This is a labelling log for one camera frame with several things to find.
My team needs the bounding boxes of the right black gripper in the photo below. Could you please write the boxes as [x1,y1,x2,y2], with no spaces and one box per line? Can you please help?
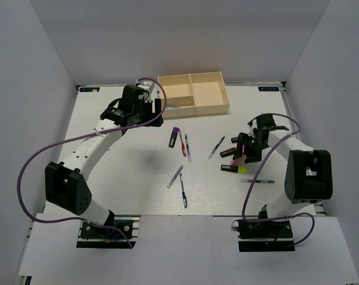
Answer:
[233,132,268,163]

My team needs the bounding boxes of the blue clear highlighter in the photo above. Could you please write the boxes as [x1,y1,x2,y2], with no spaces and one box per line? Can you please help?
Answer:
[165,106,181,110]

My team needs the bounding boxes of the pink clear highlighter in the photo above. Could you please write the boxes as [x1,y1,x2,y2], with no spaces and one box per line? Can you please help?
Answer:
[230,156,245,166]

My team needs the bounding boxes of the orange cap highlighter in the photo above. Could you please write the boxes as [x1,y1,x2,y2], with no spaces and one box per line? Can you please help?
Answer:
[219,147,237,158]

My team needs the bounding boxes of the yellow cap highlighter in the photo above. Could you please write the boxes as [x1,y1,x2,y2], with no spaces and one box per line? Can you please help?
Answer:
[221,164,246,174]

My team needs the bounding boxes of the purple cap highlighter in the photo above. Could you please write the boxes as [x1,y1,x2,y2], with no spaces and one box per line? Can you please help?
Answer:
[168,127,180,148]

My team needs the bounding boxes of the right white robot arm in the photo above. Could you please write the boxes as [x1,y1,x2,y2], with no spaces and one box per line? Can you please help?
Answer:
[242,113,333,237]

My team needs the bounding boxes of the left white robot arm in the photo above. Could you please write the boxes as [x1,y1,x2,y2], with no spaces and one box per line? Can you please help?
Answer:
[45,81,163,237]

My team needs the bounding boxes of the green clear pen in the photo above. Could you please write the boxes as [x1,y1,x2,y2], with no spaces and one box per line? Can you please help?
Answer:
[207,136,225,159]

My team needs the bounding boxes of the black clear pen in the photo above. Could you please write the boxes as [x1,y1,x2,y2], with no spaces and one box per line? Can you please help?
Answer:
[241,179,275,184]

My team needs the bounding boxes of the red pen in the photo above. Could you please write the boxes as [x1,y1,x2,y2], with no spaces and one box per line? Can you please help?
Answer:
[178,130,187,157]

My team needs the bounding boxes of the wooden compartment box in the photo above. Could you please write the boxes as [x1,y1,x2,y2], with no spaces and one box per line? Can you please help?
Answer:
[158,71,229,119]

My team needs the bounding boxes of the blue clear pen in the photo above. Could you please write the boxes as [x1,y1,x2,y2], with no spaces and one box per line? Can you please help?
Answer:
[185,134,191,162]

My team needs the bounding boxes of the right table logo sticker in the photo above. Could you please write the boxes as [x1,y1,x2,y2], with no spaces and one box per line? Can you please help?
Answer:
[258,86,279,92]

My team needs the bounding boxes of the table logo sticker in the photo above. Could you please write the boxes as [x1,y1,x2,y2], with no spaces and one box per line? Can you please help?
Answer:
[79,87,100,93]
[258,86,279,92]

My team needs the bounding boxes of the purple clear pen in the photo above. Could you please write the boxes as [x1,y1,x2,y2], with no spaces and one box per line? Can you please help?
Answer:
[166,165,184,189]

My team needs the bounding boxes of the left table logo sticker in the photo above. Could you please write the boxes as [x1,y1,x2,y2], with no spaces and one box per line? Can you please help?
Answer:
[79,87,100,93]

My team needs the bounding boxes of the blue grip pen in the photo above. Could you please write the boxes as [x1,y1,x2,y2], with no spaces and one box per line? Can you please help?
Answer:
[179,173,188,208]

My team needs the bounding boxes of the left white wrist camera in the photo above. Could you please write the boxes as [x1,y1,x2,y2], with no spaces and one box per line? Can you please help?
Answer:
[136,80,157,103]

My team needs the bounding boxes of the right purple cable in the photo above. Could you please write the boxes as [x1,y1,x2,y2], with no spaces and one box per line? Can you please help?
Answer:
[241,114,316,246]

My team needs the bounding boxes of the purple cable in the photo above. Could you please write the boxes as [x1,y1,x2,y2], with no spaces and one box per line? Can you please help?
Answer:
[241,114,316,246]
[17,77,168,248]

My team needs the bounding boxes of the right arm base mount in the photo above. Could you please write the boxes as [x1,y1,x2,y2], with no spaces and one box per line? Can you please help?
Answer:
[231,219,295,252]

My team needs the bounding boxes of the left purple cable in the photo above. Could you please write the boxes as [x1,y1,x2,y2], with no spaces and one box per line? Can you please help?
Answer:
[17,77,168,248]

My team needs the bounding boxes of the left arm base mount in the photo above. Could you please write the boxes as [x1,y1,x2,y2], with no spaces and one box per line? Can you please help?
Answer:
[76,216,140,249]

